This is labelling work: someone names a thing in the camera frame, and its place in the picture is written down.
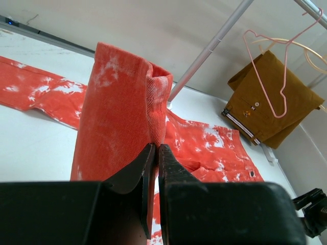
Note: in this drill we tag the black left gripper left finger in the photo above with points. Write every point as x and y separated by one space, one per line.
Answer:
115 211

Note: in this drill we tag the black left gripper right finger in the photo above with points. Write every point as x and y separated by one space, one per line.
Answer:
195 212

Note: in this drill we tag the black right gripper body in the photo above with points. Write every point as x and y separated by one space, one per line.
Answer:
313 205

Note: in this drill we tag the orange tie-dye trousers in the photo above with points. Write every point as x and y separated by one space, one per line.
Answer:
123 111

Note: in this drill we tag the brown folded trousers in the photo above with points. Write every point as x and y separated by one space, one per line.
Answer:
255 127

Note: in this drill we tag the white clothes rack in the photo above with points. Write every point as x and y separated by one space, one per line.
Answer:
308 6

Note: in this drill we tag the pink wire hanger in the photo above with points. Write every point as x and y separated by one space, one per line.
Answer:
276 88

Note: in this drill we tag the aluminium table edge rail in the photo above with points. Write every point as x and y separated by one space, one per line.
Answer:
28 31

